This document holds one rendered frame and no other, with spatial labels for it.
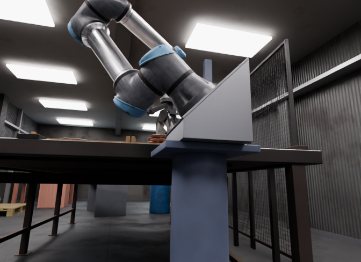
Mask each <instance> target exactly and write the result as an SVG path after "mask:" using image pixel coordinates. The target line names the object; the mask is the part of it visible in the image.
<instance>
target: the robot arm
mask: <svg viewBox="0 0 361 262"><path fill-rule="evenodd" d="M112 19H113V20H114V21H115V22H116V23H122V24H123V25H124V26H125V27H126V28H127V29H128V30H130V31H131V32H132V33H133V34H134V35H135V36H136V37H138V38H139V39H140V40H141V41H142V42H143V43H144V44H146V45H147V46H148V47H149V48H150V49H151V50H150V51H149V52H148V53H146V54H145V55H144V56H143V57H142V58H141V60H140V62H139V66H140V68H141V69H140V70H136V69H133V68H132V66H131V65H130V64H129V62H128V61H127V60H126V58H125V57H124V55H123V54H122V52H121V51H120V50H119V48H118V47H117V46H116V44H115V43H114V42H113V40H112V39H111V38H110V36H109V35H110V31H109V29H108V27H107V25H108V24H109V23H110V21H111V20H112ZM68 31H69V33H70V34H71V36H72V37H73V38H75V40H76V41H77V42H78V43H80V44H81V45H82V46H85V47H90V48H91V49H92V50H93V52H94V53H95V54H96V56H97V57H98V59H99V60H100V62H101V64H102V65H103V67H104V68H105V70H106V71H107V73H108V74H109V75H110V77H111V78H112V80H113V81H114V83H113V88H114V91H115V92H116V94H117V95H116V96H115V97H114V100H113V101H114V103H115V105H116V106H117V107H118V108H119V109H120V110H122V111H123V112H124V113H126V114H127V115H129V116H131V117H134V118H141V117H142V116H144V115H145V114H146V113H147V115H153V114H154V113H155V112H158V111H160V110H161V111H160V113H159V115H158V118H157V122H156V134H165V133H166V130H165V129H164V123H165V125H166V127H167V132H169V131H170V129H172V127H173V126H174V125H173V123H176V122H178V115H179V116H180V117H182V116H183V115H184V114H185V112H188V111H189V110H190V109H191V108H192V107H193V106H194V105H195V104H196V103H198V102H199V101H200V100H201V99H202V98H203V97H205V96H206V95H207V94H208V93H209V92H210V91H211V90H212V89H213V88H214V87H215V86H214V85H213V84H212V83H210V82H209V81H207V80H205V79H203V78H201V77H200V76H198V75H196V74H195V73H194V72H193V71H192V69H191V68H190V67H189V66H188V65H187V64H186V63H185V62H184V61H183V60H184V59H185V58H186V54H185V53H184V52H183V51H182V50H181V49H180V48H179V47H178V46H175V47H174V48H173V47H172V46H171V45H170V44H169V43H168V42H167V41H165V40H164V39H163V38H162V37H161V36H160V35H159V34H158V33H157V32H156V31H155V30H154V29H153V28H152V27H151V26H150V25H149V24H148V23H147V22H146V21H145V20H143V19H142V18H141V17H140V16H139V15H138V14H137V13H136V12H135V11H134V10H133V9H132V6H131V3H130V2H129V1H128V0H85V2H84V3H83V4H82V6H81V7H80V8H79V9H78V11H77V12H76V13H75V15H74V16H73V17H72V18H71V20H70V22H69V24H68ZM159 100H161V105H158V106H156V107H153V106H154V105H155V104H156V103H157V102H158V101H159ZM176 111H177V112H176Z"/></svg>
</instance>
